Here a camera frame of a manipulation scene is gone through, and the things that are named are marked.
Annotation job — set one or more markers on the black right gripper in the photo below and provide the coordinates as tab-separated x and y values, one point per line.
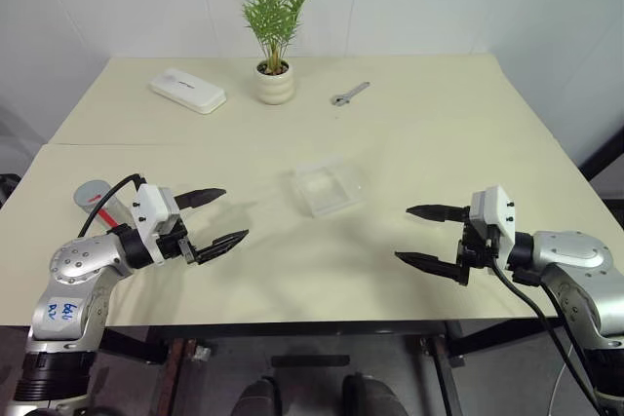
480	253

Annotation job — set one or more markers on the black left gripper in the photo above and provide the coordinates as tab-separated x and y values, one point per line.
174	245

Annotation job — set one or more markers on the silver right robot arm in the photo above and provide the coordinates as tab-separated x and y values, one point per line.
570	250

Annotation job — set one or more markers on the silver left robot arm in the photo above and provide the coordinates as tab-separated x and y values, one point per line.
78	260

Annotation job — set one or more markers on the clear plastic container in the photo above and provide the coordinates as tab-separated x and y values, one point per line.
326	189

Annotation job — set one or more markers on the grey cup with red label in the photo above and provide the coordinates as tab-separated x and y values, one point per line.
95	211

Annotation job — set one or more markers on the white rectangular case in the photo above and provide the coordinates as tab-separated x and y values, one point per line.
187	90

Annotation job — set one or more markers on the cream ribbed plant pot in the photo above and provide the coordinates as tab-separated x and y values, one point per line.
275	87

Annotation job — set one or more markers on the silver adjustable wrench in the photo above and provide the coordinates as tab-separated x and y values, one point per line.
348	94

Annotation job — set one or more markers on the dark rounded shape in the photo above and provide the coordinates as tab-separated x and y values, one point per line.
373	396
256	399

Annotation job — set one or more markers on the green palm plant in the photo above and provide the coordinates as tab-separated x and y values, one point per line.
273	11

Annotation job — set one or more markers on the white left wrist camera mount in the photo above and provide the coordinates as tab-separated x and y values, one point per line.
148	206

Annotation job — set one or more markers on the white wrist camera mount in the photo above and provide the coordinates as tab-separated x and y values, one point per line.
148	206
495	206

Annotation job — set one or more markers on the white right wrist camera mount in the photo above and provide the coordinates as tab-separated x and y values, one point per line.
495	206

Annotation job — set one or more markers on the black table frame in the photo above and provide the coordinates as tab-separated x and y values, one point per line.
292	329

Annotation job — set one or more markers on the black slanted post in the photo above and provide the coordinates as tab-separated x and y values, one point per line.
604	155

